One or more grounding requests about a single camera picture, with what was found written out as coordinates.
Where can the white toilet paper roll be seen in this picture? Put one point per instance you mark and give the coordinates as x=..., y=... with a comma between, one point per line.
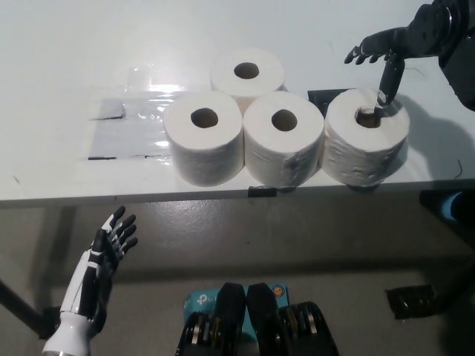
x=363, y=152
x=204, y=155
x=276, y=155
x=226, y=78

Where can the small black tape strip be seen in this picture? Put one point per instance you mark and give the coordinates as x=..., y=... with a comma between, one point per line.
x=262, y=191

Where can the black square tape marker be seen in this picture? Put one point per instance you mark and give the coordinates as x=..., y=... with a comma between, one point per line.
x=319, y=98

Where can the black blue object under table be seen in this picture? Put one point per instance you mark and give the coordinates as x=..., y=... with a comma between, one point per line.
x=434, y=205

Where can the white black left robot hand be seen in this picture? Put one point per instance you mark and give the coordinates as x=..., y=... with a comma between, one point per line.
x=87, y=282

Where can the teal tp-link box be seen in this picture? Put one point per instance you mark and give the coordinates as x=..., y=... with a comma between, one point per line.
x=200, y=300

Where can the clear glossy tape sheet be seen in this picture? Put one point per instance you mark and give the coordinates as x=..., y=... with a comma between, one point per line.
x=126, y=133

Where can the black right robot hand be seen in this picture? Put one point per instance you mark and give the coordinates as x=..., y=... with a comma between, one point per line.
x=419, y=37

